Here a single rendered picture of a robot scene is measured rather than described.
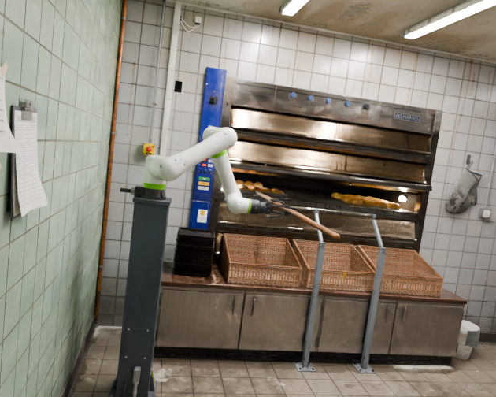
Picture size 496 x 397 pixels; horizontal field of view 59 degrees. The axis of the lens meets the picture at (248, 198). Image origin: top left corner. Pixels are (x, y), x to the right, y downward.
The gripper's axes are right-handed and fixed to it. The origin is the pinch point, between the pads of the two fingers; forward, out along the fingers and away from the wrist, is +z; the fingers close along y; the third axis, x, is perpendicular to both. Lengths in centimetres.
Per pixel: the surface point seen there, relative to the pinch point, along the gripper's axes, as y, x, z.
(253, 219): 21, -83, -2
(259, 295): 68, -30, -3
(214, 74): -90, -82, -50
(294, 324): 88, -30, 26
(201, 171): -14, -82, -51
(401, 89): -104, -82, 111
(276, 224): 22, -82, 17
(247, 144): -40, -87, -15
